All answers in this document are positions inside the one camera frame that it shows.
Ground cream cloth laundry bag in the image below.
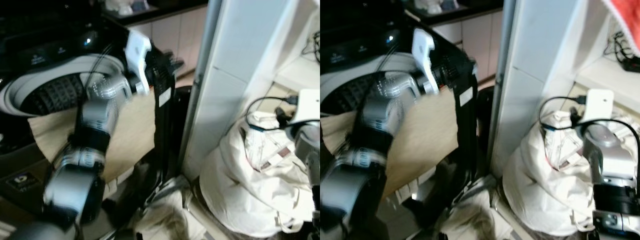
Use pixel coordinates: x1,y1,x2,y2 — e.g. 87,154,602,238
501,109,610,238
199,110,321,239

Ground red towel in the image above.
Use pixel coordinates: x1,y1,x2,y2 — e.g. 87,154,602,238
602,0,640,54

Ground black round bin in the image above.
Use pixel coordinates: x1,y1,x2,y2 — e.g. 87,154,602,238
476,85,497,177
172,85,195,177

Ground tangled black shelf cables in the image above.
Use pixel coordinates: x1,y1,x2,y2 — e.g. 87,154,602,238
602,30,640,74
302,30,321,64

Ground grey washer tub ring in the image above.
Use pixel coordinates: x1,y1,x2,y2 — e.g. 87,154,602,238
0,54,132,119
320,52,426,117

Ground black top-load washing machine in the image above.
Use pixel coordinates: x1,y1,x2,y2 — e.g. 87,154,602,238
0,14,184,216
320,14,479,206

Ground tan cloth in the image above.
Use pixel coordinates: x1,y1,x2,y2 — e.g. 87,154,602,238
320,92,461,198
27,94,157,183

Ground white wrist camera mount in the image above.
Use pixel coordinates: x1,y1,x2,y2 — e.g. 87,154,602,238
581,88,615,127
412,28,442,96
291,88,321,125
124,29,153,96

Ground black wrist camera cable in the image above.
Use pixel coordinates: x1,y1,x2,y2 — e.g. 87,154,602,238
538,95,587,133
244,95,300,134

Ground white printed garment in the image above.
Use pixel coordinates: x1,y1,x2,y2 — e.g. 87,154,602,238
542,124,590,172
247,125,297,174

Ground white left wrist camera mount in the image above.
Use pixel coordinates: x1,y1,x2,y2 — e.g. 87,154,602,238
124,29,153,96
412,28,442,96

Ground crumpled cream cloth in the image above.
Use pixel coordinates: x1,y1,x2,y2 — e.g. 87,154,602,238
134,182,211,240
439,182,507,240

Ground white shelf cabinet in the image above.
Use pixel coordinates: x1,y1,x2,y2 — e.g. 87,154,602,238
489,0,640,180
180,0,321,182

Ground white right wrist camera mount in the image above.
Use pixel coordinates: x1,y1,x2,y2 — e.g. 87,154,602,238
581,88,615,127
291,88,321,125

